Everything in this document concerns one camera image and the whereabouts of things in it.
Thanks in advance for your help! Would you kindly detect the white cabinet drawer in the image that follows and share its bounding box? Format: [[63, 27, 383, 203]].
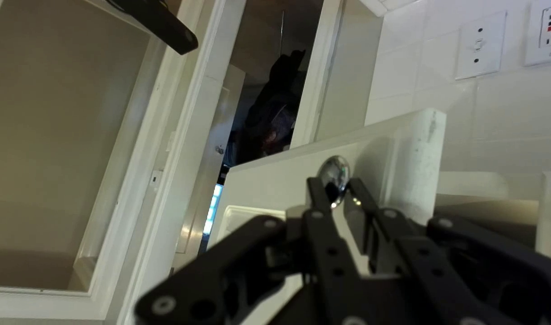
[[213, 107, 448, 242]]

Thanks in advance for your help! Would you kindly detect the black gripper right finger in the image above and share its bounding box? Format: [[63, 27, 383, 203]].
[[345, 177, 551, 325]]

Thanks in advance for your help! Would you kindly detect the dark hanging garment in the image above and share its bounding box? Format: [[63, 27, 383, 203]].
[[227, 49, 307, 166]]

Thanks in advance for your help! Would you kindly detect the white GFCI wall outlet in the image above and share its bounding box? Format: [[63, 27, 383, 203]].
[[522, 0, 551, 67]]

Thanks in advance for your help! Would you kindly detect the chrome cabinet knob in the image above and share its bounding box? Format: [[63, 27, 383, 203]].
[[318, 154, 352, 210]]

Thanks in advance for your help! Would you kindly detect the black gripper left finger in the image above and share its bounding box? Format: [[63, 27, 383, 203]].
[[135, 177, 372, 325]]

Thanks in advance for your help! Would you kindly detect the black stereo camera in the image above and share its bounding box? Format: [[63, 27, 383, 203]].
[[105, 0, 200, 58]]

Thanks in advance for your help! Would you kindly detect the white wall light switch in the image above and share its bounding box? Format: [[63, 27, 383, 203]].
[[453, 9, 509, 82]]

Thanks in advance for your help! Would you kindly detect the white door frame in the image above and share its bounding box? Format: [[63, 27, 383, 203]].
[[0, 0, 249, 325]]

